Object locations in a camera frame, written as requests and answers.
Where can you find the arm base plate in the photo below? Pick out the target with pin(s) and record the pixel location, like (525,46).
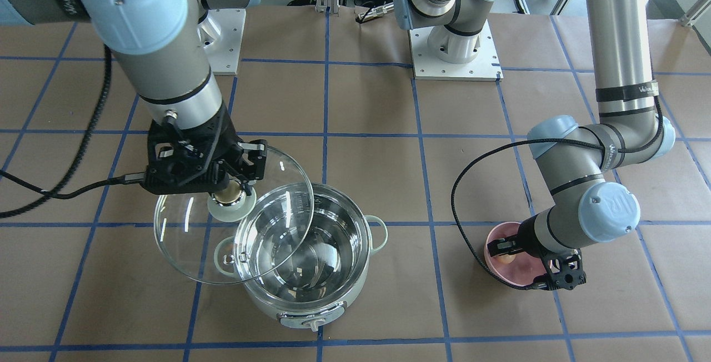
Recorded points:
(221,33)
(440,55)

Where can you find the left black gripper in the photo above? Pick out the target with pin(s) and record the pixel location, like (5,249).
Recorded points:
(531,243)

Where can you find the pink bowl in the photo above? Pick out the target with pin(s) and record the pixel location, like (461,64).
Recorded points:
(523,270)

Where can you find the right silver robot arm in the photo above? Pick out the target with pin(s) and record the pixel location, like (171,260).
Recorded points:
(156,43)

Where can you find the brown egg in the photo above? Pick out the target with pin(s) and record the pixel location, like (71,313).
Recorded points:
(505,259)

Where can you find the glass pot lid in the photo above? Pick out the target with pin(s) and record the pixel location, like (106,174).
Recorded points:
(233,217)

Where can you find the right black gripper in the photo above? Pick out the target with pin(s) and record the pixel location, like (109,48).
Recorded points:
(253,162)

